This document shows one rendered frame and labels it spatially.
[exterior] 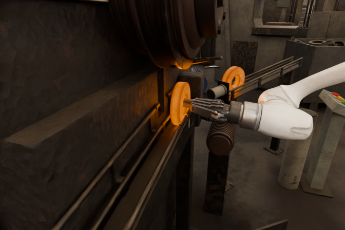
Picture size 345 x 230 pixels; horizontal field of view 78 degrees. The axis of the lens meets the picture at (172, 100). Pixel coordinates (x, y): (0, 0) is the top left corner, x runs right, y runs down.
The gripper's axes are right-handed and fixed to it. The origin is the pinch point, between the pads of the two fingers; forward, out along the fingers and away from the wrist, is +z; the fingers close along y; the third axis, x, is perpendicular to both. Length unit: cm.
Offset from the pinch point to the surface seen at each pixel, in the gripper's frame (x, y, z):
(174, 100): 3.1, -6.8, 0.9
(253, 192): -71, 45, -42
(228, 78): 0.3, 40.5, -13.6
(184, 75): 5.0, 16.8, 4.0
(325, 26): 24, 406, -156
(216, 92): -5.7, 32.7, -9.5
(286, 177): -61, 55, -60
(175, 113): -1.1, -7.8, -0.1
